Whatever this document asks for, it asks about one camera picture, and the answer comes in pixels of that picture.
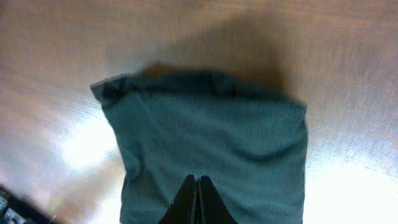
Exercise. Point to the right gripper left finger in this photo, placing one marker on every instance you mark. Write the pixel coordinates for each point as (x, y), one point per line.
(182, 210)

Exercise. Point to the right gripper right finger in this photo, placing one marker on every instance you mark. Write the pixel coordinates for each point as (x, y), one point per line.
(210, 206)

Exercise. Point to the black Nike t-shirt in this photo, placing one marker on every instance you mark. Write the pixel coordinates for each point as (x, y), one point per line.
(249, 140)

